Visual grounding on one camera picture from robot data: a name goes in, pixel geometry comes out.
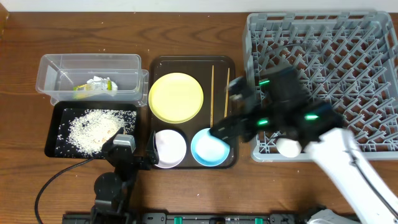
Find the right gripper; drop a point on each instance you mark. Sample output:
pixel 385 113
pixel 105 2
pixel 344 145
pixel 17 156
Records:
pixel 235 121

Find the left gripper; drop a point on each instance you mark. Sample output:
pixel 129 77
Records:
pixel 134 160

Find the pink bowl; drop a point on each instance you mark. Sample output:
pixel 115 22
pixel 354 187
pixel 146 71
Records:
pixel 171 147

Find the white cup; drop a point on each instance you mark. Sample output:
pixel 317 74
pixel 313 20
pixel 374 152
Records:
pixel 288 147

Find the rice pile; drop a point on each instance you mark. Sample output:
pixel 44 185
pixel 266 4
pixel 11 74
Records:
pixel 82 132

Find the white tissue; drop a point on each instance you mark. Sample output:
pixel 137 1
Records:
pixel 98 83

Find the green snack wrapper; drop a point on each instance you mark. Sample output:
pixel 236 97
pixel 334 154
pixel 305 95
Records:
pixel 81 92

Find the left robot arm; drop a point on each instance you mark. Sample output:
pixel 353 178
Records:
pixel 113 189

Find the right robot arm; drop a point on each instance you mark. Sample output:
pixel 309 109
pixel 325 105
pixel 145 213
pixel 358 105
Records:
pixel 316 128

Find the black waste tray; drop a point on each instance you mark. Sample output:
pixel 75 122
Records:
pixel 53 124

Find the grey dishwasher rack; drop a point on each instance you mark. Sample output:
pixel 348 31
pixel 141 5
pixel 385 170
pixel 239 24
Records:
pixel 346 58

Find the left wooden chopstick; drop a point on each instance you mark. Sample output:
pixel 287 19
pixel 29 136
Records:
pixel 212 97

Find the wooden chopstick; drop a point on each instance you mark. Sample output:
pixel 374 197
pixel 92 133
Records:
pixel 226 94
pixel 212 97

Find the blue bowl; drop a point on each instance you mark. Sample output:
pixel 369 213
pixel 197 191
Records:
pixel 208 150

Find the brown serving tray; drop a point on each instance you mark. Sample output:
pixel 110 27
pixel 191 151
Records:
pixel 199 67

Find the yellow plate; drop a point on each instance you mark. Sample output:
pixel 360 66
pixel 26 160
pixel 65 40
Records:
pixel 176 98

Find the right wooden chopstick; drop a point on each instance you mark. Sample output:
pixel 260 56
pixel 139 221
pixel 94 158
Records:
pixel 226 94

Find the clear plastic bin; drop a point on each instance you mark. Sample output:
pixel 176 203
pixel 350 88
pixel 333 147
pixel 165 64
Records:
pixel 58 74

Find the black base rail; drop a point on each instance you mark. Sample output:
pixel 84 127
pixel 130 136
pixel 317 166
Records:
pixel 323 216

